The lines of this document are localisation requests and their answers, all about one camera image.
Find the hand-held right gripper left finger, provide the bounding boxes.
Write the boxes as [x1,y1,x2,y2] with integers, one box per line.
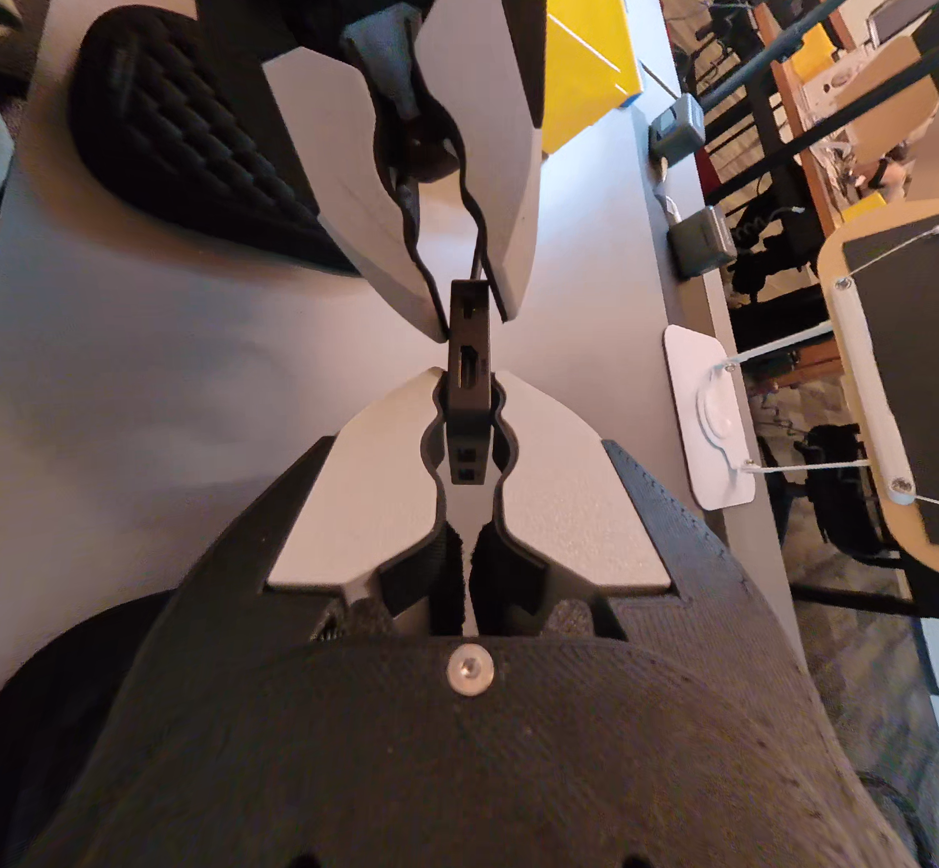
[267,366,450,592]

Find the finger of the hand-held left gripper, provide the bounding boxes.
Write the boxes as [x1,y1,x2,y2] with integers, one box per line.
[413,0,547,327]
[261,46,451,345]

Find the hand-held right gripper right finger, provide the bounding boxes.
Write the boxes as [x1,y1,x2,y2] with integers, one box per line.
[488,369,673,588]

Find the black usb hub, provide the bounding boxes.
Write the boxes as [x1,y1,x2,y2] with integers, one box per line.
[438,237,494,487]

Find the yellow plastic bin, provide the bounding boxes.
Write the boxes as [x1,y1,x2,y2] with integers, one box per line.
[541,0,648,156]

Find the black textured wrist pad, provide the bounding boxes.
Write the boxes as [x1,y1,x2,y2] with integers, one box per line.
[67,5,362,276]

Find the light panel stand pole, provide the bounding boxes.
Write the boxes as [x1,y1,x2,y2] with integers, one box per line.
[700,0,918,113]

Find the black pole with round disc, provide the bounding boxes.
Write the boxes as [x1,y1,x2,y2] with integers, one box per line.
[706,55,939,206]

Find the black board with wooden rim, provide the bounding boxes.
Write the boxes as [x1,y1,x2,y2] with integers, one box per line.
[816,199,939,553]

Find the small yellow box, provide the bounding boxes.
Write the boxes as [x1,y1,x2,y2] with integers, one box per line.
[841,191,890,225]

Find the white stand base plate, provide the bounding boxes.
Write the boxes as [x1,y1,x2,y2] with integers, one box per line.
[664,325,757,511]

